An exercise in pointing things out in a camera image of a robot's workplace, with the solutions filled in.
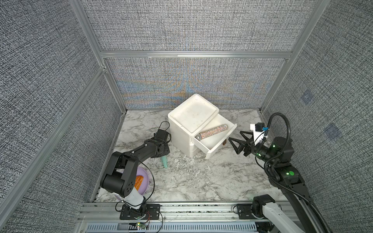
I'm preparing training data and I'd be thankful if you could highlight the mint green microphone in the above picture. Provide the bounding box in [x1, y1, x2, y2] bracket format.
[161, 155, 168, 169]

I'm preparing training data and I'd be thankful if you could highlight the white top drawer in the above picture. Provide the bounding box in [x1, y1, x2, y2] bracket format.
[191, 114, 237, 159]

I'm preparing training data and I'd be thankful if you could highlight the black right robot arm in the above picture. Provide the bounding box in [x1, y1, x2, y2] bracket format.
[228, 131, 332, 233]

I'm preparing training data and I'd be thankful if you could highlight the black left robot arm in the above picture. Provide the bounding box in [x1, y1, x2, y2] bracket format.
[100, 129, 172, 208]

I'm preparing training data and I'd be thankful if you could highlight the white drawer cabinet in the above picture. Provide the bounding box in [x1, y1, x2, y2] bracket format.
[168, 94, 219, 157]

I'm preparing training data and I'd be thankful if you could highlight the purple plate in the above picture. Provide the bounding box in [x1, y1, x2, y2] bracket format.
[136, 167, 149, 195]

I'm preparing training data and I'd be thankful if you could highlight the orange pastry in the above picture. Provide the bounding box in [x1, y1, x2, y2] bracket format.
[135, 175, 144, 190]

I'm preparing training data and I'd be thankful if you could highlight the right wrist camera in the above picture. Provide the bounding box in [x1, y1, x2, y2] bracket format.
[249, 122, 269, 145]

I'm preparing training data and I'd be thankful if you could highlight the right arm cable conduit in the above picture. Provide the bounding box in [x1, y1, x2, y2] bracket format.
[262, 112, 330, 233]

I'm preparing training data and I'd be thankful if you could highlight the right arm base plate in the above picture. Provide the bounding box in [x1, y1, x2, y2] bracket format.
[236, 204, 255, 220]

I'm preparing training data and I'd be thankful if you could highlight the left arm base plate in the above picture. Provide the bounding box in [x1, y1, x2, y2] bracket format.
[119, 204, 161, 220]

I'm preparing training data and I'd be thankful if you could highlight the aluminium front rail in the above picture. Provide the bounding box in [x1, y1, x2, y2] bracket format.
[73, 201, 279, 233]

